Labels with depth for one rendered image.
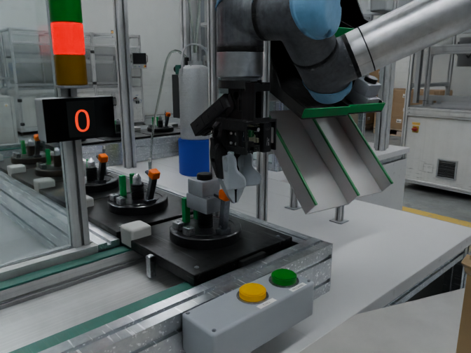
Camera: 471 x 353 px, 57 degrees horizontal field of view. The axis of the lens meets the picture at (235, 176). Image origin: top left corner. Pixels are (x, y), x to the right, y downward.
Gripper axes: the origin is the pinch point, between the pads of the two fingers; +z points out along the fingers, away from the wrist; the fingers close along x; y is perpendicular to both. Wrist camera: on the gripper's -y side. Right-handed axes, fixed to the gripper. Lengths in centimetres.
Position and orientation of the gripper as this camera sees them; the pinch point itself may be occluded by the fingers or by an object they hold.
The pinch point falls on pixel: (231, 195)
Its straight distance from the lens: 76.5
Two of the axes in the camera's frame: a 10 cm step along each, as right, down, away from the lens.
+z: 0.0, 9.7, 2.4
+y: 6.8, 1.7, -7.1
